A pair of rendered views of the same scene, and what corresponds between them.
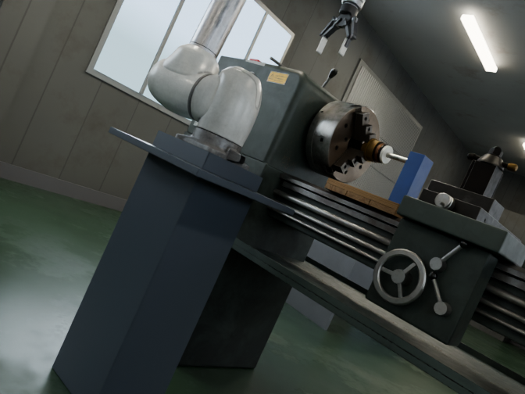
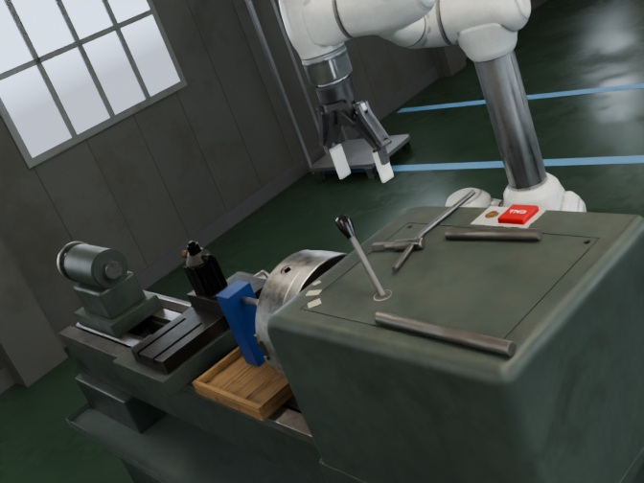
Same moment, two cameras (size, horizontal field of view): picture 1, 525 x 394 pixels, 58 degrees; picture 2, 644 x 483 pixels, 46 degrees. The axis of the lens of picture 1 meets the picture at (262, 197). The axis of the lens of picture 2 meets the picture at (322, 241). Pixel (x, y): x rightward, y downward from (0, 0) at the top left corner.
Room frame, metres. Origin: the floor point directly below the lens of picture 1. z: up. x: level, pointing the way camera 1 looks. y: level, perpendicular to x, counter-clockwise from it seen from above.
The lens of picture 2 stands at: (3.50, 0.10, 1.93)
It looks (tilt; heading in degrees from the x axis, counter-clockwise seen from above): 23 degrees down; 189
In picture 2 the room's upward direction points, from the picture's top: 21 degrees counter-clockwise
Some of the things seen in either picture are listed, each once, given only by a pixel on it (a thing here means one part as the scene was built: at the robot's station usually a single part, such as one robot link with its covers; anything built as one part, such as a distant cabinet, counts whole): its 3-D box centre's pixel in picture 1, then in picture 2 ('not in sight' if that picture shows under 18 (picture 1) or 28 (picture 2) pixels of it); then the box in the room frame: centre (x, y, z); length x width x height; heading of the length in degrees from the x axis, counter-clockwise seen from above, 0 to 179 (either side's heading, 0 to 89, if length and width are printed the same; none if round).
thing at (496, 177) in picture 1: (481, 180); (205, 275); (1.46, -0.59, 1.07); 0.07 x 0.07 x 0.10; 46
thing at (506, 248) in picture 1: (478, 241); (207, 328); (1.45, -0.66, 0.90); 0.53 x 0.30 x 0.06; 136
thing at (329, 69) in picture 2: (353, 1); (328, 66); (2.00, -0.01, 1.64); 0.09 x 0.09 x 0.06
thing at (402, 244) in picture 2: not in sight; (398, 244); (2.08, 0.02, 1.27); 0.12 x 0.02 x 0.02; 62
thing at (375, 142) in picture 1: (375, 151); not in sight; (1.83, -0.32, 1.08); 0.09 x 0.09 x 0.09; 46
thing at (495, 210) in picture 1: (463, 200); (219, 296); (1.47, -0.57, 1.00); 0.20 x 0.10 x 0.05; 46
